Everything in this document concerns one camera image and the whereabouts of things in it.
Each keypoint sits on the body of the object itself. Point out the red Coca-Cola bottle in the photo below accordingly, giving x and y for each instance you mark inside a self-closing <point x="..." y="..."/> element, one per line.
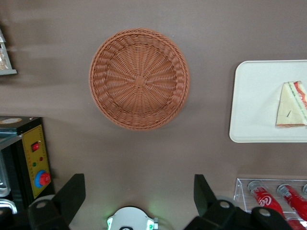
<point x="263" y="200"/>
<point x="296" y="201"/>
<point x="297" y="225"/>

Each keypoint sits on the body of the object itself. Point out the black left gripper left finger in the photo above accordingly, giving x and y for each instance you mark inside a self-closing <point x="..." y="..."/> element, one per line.
<point x="72" y="195"/>

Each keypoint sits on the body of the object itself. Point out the black machine yellow panel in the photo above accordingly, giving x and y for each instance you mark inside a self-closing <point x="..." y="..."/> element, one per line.
<point x="24" y="134"/>

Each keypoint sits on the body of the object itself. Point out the brown wicker basket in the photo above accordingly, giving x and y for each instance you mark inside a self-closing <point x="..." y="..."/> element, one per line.
<point x="139" y="79"/>

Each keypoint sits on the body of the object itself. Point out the clear acrylic bottle rack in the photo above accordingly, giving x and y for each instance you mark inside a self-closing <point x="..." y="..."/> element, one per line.
<point x="239" y="191"/>

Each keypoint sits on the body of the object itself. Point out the clear cracker packet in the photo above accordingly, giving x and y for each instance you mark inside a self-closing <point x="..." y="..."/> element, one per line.
<point x="3" y="58"/>

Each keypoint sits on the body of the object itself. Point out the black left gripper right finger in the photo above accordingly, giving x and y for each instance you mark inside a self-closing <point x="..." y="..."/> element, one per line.
<point x="204" y="195"/>

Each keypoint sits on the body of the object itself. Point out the beige plastic tray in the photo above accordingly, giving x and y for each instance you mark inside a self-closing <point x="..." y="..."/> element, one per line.
<point x="256" y="95"/>

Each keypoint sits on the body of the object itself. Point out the triangular sandwich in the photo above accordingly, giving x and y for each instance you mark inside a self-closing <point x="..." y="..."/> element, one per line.
<point x="290" y="105"/>

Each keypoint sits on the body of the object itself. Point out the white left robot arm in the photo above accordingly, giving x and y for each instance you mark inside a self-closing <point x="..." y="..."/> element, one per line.
<point x="129" y="218"/>

